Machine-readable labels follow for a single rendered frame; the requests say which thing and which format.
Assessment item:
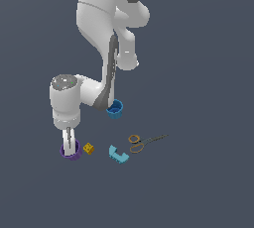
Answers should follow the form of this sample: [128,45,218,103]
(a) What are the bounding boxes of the blue cup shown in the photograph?
[105,99,124,120]

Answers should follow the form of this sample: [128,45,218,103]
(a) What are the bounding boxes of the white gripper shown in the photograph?
[53,110,81,157]

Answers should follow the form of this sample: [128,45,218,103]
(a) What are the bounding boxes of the orange handled scissors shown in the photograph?
[128,134,170,155]

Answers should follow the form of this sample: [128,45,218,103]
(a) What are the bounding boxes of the light blue bracket block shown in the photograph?
[108,144,130,166]

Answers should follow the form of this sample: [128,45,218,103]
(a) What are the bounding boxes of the yellow cube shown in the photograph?
[82,142,95,156]

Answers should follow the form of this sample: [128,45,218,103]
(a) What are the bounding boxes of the purple cup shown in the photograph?
[60,140,82,162]

